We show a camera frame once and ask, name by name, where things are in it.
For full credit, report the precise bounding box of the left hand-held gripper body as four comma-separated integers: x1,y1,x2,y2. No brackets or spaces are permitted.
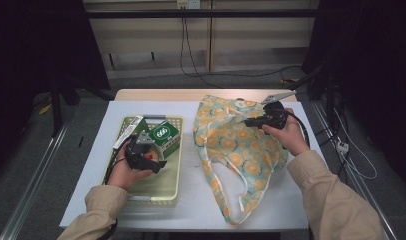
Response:
124,130,159,172

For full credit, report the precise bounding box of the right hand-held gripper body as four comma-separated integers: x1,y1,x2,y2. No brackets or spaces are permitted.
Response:
260,90,297,131

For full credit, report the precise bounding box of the pale yellow plastic basket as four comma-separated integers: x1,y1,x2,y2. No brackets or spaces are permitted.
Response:
102,114,186,208

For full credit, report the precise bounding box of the orange-print fabric bag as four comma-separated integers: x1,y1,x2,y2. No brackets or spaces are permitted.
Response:
192,94,291,226

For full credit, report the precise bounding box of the tall green and white box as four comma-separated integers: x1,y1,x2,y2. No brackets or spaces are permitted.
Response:
112,115,151,151

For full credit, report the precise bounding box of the green cube box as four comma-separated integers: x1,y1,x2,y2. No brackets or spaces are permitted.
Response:
147,120,182,161

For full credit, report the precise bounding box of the person's right hand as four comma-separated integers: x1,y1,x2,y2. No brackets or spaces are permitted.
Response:
261,107,311,157

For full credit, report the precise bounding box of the person's left hand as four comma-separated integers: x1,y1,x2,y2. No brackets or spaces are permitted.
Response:
107,141,154,192

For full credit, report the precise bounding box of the white table mat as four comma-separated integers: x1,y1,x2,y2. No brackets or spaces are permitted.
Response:
59,100,325,233

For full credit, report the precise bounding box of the white power strip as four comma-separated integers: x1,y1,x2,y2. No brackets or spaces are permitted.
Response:
336,140,351,155

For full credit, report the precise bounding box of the black metal stand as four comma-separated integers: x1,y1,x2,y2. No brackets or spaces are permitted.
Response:
49,77,116,138

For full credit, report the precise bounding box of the black horizontal bar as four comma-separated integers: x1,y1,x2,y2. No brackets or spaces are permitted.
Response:
85,9,321,20

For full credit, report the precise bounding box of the left hand-held gripper black cable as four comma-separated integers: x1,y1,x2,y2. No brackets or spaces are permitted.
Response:
96,155,128,240

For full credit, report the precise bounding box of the white floor cable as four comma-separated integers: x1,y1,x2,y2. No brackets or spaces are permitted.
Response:
333,108,379,181

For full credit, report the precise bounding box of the metal floor rail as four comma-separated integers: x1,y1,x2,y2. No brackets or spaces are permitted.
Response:
310,101,399,240
0,122,71,240

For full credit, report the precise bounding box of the white wall outlet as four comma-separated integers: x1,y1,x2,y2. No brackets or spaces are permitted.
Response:
176,0,202,10

